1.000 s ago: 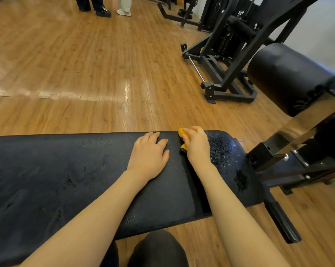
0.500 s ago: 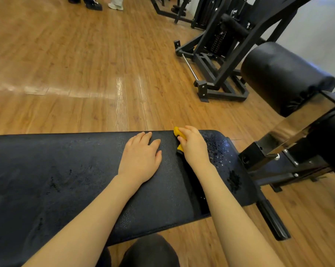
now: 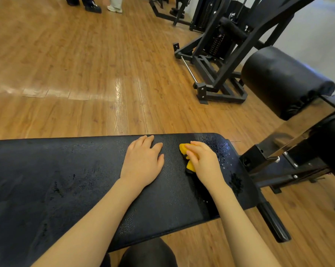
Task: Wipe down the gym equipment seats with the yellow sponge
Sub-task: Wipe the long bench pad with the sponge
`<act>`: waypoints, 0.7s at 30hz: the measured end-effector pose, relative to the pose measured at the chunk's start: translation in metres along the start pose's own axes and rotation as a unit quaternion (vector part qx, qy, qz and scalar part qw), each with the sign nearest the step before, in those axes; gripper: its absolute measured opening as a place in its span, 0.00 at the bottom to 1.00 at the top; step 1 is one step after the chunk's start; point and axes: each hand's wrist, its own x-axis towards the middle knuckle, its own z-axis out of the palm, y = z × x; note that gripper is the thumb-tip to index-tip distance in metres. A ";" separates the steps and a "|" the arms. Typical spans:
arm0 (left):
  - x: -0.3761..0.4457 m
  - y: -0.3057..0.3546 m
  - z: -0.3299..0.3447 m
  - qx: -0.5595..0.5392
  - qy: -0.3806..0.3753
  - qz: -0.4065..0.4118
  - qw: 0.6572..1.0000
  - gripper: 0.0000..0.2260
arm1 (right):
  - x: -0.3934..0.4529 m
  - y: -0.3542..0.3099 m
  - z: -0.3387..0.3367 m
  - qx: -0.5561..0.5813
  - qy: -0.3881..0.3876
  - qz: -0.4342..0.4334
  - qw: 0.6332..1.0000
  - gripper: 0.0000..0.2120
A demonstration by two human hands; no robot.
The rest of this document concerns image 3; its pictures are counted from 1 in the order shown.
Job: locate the black weight stack machine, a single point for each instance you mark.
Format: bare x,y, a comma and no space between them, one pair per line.
181,11

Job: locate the person's left hand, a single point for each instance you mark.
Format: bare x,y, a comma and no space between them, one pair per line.
141,166

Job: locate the black bench pad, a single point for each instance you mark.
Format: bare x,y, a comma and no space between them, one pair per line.
59,186

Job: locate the person's left forearm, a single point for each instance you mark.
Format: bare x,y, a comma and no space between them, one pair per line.
89,228

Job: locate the black and chrome bench frame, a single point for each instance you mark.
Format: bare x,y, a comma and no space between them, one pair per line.
298,152

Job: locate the person's left thumb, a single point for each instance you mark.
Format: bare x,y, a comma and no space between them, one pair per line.
161,161

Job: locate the person's right hand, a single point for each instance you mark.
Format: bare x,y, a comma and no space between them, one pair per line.
207,166

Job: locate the person's left middle finger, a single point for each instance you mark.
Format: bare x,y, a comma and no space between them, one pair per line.
147,141

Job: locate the yellow sponge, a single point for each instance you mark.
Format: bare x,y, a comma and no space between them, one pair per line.
183,149

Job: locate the black roller pad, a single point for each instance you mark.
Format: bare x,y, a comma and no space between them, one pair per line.
281,80

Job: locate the person's right fingers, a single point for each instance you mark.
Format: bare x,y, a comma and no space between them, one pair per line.
196,148

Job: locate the person's right forearm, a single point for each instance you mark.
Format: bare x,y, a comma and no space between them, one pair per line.
239,228

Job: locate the person's left little finger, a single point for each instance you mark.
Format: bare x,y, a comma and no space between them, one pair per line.
131,147

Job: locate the black gym machine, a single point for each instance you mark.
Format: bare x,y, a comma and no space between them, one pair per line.
225,52

